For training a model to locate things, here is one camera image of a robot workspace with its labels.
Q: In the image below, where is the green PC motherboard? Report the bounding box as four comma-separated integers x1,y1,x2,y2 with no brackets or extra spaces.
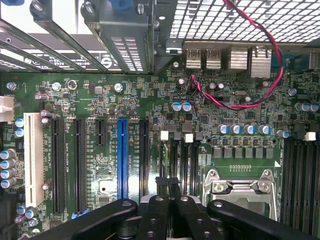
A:
0,67,320,240

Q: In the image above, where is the silver ribbed port block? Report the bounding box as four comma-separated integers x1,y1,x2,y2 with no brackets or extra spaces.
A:
221,45,249,71

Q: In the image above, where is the grey vented slot bracket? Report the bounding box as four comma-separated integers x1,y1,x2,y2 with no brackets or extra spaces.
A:
83,0,156,75

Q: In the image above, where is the white PCI expansion slot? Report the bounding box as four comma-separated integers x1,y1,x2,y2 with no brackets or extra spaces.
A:
23,112,46,208

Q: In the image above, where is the silver USB port block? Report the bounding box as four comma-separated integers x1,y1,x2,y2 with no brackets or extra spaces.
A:
205,48,222,70
185,48,202,70

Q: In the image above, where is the white printed label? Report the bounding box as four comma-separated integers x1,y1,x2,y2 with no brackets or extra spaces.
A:
22,49,119,71

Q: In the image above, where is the grey metal PC case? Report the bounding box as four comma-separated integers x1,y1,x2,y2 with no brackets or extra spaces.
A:
0,0,320,76

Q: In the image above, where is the silver CPU socket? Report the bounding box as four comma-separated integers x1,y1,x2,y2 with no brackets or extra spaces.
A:
201,168,279,222

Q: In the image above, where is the blue expansion slot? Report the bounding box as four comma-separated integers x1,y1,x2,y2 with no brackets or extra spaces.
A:
116,118,130,201

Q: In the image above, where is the long black expansion slot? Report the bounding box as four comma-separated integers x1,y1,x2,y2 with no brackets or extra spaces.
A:
51,117,66,215
138,119,150,201
73,117,88,215

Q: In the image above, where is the white plastic board connector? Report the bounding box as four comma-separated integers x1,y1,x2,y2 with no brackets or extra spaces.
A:
0,94,15,124

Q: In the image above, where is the red and black twisted wire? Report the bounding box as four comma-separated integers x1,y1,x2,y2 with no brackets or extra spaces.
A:
188,0,285,111

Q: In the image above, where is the silver ethernet port block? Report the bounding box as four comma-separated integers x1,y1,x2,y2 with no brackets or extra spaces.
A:
247,45,273,79

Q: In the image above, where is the black RAM slot white latch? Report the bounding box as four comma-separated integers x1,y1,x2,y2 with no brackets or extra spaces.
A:
159,130,169,179
184,133,194,198
304,131,316,236

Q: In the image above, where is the short black expansion slot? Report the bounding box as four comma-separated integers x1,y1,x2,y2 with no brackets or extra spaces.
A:
94,119,108,148

